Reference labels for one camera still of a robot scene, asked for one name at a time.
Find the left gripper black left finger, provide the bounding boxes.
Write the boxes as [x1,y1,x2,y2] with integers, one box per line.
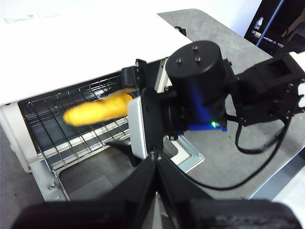
[10,152,158,229]

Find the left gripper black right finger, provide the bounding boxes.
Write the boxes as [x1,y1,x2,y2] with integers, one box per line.
[154,153,304,229]

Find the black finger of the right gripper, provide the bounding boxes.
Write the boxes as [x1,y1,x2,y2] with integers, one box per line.
[106,139,144,167]
[120,66,139,93]

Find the yellow corn cob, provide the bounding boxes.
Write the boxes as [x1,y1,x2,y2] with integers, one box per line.
[62,88,134,127]

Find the glass oven door with handle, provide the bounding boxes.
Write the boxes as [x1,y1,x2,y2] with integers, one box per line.
[30,135,206,203]

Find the cream Toshiba toaster oven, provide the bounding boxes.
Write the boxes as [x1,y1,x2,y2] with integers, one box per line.
[0,0,194,174]

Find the dark glass panel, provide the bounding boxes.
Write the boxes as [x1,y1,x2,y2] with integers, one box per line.
[244,0,305,56]

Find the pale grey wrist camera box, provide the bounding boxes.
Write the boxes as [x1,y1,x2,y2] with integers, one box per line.
[127,97,148,160]

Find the metal wire oven rack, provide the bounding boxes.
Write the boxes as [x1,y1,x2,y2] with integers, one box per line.
[23,73,134,171]

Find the black oven power cable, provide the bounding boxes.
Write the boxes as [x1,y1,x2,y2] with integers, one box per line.
[174,25,187,37]

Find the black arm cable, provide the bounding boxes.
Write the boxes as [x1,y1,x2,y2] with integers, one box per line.
[183,114,295,191]

